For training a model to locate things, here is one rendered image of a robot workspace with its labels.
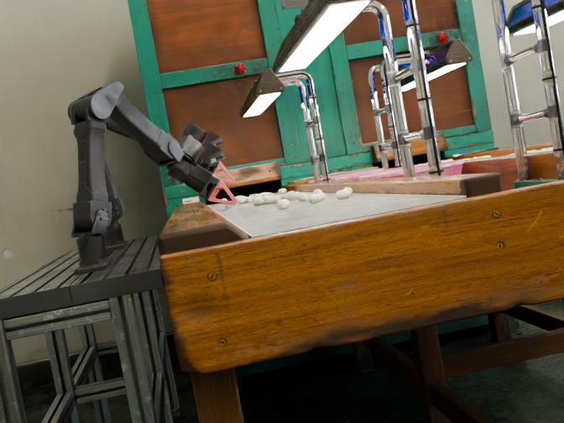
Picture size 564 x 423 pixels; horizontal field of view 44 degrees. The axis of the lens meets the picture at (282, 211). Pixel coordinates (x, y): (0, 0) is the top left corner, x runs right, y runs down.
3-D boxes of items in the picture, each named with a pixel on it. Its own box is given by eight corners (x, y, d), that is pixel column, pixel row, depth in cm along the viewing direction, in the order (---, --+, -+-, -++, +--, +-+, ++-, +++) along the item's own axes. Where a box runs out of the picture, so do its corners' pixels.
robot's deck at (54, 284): (-23, 324, 133) (-27, 304, 133) (68, 262, 252) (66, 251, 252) (418, 237, 147) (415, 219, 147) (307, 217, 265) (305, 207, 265)
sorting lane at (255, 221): (253, 252, 91) (250, 236, 91) (208, 211, 270) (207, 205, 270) (469, 211, 95) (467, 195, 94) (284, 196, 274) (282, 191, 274)
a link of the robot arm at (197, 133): (207, 133, 232) (175, 115, 231) (207, 131, 224) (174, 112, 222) (190, 164, 232) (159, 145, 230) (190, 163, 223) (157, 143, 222)
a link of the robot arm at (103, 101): (163, 149, 194) (83, 77, 175) (185, 144, 189) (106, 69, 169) (148, 185, 188) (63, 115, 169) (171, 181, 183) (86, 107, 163)
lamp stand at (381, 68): (401, 196, 221) (378, 56, 219) (383, 195, 241) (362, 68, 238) (457, 186, 223) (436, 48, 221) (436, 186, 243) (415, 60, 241)
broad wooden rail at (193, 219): (181, 375, 90) (155, 234, 89) (184, 252, 269) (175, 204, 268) (271, 356, 92) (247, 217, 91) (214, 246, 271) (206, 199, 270)
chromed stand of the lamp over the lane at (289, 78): (279, 219, 216) (253, 76, 213) (271, 216, 236) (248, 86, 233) (337, 208, 218) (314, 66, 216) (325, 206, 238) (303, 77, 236)
